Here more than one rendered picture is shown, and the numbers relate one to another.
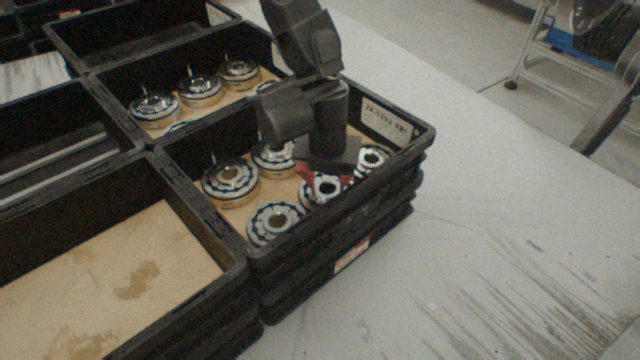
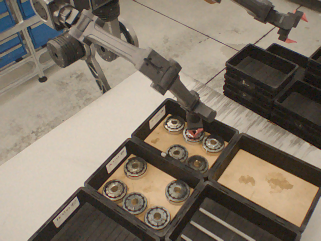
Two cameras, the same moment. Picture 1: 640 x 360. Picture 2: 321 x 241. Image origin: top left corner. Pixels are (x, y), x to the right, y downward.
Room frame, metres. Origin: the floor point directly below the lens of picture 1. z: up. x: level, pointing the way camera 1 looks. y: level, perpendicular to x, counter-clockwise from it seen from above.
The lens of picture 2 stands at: (0.76, 1.02, 2.15)
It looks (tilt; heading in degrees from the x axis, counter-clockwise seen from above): 48 degrees down; 259
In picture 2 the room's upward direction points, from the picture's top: 3 degrees counter-clockwise
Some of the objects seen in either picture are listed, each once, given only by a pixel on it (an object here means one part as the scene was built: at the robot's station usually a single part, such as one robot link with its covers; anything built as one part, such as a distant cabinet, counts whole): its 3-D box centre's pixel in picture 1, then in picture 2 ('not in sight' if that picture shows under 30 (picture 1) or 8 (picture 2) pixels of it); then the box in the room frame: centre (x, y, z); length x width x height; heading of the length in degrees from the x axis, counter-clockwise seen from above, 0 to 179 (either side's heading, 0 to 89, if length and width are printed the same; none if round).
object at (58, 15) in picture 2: not in sight; (65, 15); (0.89, -0.20, 1.45); 0.09 x 0.08 x 0.12; 34
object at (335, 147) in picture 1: (327, 136); (194, 115); (0.45, -0.01, 0.98); 0.10 x 0.07 x 0.07; 79
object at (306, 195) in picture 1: (327, 190); (193, 133); (0.45, -0.01, 0.86); 0.10 x 0.10 x 0.01
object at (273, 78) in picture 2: not in sight; (256, 88); (-0.22, -0.69, 0.37); 0.40 x 0.30 x 0.45; 124
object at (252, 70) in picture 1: (238, 68); (114, 189); (0.85, 0.20, 0.86); 0.10 x 0.10 x 0.01
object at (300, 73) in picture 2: not in sight; (283, 72); (-0.55, -0.92, 0.26); 0.40 x 0.30 x 0.23; 124
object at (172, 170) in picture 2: (213, 94); (145, 190); (0.73, 0.24, 0.87); 0.40 x 0.30 x 0.11; 132
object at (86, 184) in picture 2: (208, 74); (144, 183); (0.73, 0.24, 0.92); 0.40 x 0.30 x 0.02; 132
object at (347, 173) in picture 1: (333, 170); not in sight; (0.45, -0.02, 0.91); 0.07 x 0.07 x 0.09; 79
